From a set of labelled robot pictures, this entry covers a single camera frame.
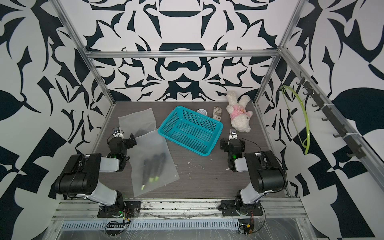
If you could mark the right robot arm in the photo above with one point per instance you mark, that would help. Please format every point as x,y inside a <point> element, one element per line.
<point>267,175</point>

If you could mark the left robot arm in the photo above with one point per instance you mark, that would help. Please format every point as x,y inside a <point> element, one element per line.
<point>80,176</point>

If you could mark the white plush toy pink shirt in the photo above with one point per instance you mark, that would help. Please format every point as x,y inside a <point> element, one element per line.
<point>240,117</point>

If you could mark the teal plastic basket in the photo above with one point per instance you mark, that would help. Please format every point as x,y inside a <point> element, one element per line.
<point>191,130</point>

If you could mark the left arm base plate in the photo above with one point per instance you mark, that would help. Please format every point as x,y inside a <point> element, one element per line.
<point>127,209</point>

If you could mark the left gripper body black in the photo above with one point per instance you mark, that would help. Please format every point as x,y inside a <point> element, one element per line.
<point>128,144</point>

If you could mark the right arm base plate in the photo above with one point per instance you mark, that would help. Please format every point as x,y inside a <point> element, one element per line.
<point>234,208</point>

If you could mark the green tube hoop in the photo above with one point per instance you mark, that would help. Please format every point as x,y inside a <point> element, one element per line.
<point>307,141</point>

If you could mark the translucent zip bag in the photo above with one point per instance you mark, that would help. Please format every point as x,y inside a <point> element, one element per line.
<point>130,124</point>
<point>147,146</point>

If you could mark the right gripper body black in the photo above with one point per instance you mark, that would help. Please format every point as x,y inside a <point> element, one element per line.
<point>225,144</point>

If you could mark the black hook rail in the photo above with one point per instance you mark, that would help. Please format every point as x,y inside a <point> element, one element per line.
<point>344,130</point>

